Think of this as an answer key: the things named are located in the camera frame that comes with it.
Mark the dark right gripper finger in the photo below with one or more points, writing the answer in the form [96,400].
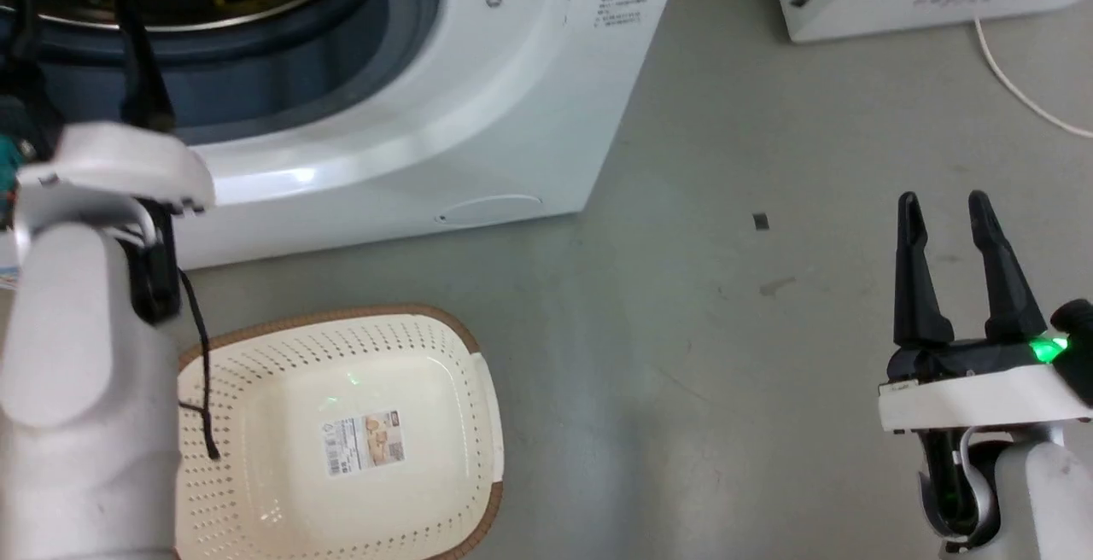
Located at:
[915,278]
[1006,274]

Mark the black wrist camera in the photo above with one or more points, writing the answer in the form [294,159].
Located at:
[154,261]
[1078,347]

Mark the cream perforated laundry basket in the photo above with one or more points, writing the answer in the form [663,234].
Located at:
[273,423]

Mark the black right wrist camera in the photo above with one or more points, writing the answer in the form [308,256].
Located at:
[1078,347]

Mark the white front-load washing machine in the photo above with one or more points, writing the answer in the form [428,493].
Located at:
[478,107]

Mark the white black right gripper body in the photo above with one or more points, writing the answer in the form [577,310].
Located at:
[982,393]

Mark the paper product label sticker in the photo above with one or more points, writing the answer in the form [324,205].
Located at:
[363,442]

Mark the printed text label sticker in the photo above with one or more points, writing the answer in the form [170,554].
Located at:
[625,3]

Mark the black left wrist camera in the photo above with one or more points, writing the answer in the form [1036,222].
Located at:
[154,261]

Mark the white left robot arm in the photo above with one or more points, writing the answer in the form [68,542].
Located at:
[77,423]

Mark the grey rubber door gasket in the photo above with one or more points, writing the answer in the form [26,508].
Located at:
[282,73]

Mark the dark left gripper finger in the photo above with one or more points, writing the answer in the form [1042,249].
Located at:
[147,73]
[26,73]

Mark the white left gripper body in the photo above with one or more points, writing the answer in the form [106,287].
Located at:
[119,169]

